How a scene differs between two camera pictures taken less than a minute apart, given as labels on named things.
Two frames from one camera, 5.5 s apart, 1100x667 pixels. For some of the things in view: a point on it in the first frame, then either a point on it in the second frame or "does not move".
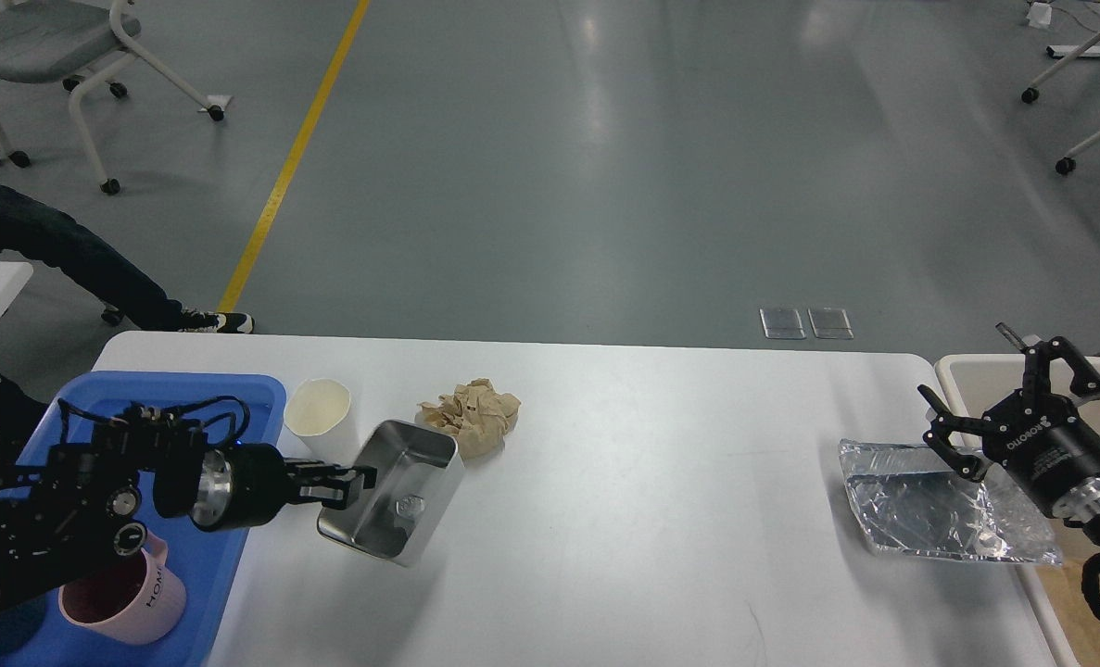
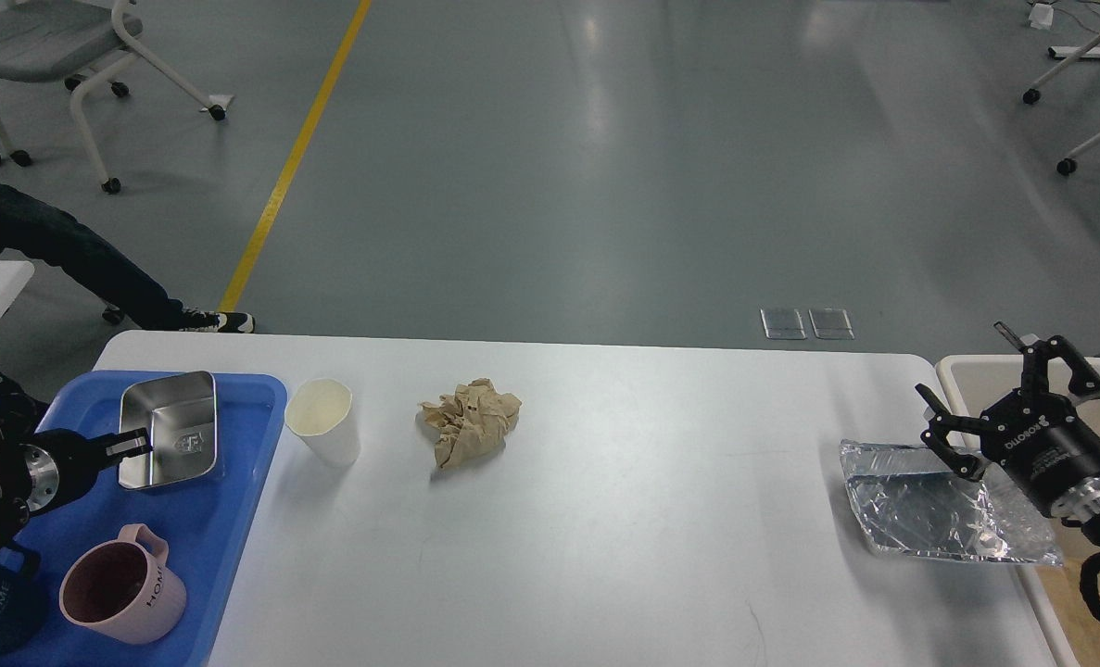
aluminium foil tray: [906, 502] does not move
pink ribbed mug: [134, 599] does not move
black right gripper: [1039, 435] does not move
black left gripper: [241, 485] → [60, 465]
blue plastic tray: [136, 414] does not move
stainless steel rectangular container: [418, 471] → [180, 414]
